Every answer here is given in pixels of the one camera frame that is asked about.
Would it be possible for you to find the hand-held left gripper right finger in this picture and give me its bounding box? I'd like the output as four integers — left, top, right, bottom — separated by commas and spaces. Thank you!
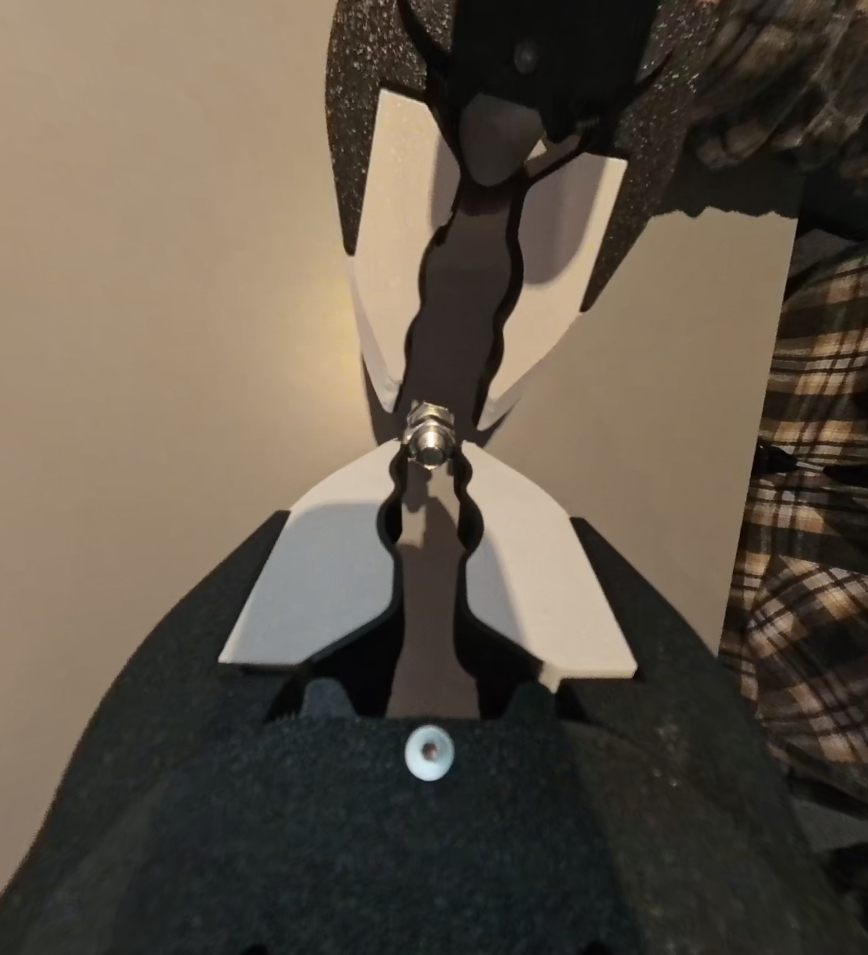
456, 440, 640, 695

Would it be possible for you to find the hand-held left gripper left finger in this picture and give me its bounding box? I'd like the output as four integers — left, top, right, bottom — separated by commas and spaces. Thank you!
216, 440, 407, 672

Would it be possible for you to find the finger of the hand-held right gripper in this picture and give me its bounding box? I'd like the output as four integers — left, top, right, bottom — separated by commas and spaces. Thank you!
475, 153, 629, 432
347, 88, 468, 415

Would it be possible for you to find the person's right forearm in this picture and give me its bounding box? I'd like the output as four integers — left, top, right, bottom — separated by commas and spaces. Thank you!
691, 0, 868, 184

